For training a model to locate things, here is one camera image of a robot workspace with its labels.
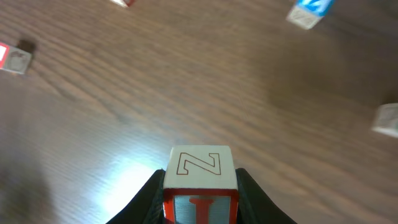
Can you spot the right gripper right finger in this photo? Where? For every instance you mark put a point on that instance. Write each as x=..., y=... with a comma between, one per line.
x=254, y=205

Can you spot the red letter A block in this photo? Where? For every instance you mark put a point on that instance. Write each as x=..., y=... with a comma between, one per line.
x=14, y=59

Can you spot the plain white wooden block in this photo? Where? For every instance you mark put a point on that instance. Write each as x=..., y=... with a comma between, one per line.
x=123, y=3

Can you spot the blue number 2 block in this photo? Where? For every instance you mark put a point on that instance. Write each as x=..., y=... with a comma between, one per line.
x=307, y=13

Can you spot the red letter I block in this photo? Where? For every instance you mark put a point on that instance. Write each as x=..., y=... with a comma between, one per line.
x=200, y=185

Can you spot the green letter R block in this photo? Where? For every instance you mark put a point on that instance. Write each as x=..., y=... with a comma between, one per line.
x=385, y=121

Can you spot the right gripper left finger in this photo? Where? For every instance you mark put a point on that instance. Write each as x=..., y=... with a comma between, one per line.
x=146, y=207

